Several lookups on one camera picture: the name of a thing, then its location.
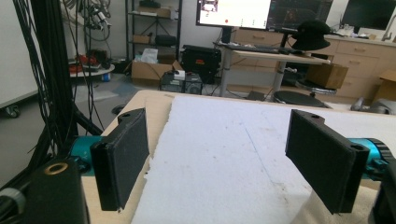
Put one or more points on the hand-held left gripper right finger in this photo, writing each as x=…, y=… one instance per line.
x=320, y=158

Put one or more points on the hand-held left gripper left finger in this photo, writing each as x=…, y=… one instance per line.
x=120, y=161

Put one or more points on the grey plastic object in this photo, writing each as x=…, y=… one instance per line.
x=378, y=107

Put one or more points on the brown cardboard box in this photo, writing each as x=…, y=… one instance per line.
x=327, y=76

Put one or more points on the open cardboard box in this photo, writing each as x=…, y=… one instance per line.
x=146, y=73

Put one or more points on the round white table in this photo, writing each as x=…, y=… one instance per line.
x=93, y=71

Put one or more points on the light cardboard box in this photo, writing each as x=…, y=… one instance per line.
x=387, y=87

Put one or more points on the white foam sheet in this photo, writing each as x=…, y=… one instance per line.
x=218, y=155

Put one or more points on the black computer tower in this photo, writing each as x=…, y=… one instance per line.
x=193, y=85

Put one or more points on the red tool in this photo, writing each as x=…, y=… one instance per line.
x=85, y=59

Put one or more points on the white plastic bag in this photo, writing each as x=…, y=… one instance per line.
x=150, y=56

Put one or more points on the height-adjustable desk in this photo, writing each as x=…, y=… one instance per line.
x=267, y=56

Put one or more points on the black hat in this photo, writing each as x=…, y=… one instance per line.
x=311, y=35

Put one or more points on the black keyboard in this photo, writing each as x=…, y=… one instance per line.
x=258, y=48

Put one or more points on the black bag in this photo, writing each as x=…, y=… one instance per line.
x=165, y=40

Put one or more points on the black equipment case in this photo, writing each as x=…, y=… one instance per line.
x=200, y=57

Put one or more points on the black metal stand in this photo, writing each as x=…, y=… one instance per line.
x=46, y=46

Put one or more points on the white device on stand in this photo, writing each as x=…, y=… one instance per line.
x=100, y=17

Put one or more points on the black metal shelf rack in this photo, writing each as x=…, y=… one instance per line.
x=179, y=28

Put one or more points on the white wheeled board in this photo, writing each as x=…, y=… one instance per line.
x=12, y=62

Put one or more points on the monitor with dark screen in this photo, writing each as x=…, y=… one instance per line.
x=299, y=11

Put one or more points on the black switched-off monitor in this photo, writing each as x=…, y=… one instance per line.
x=369, y=12

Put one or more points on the flat cardboard box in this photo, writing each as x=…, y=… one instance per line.
x=155, y=11

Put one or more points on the monitor with white screen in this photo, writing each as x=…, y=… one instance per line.
x=243, y=11

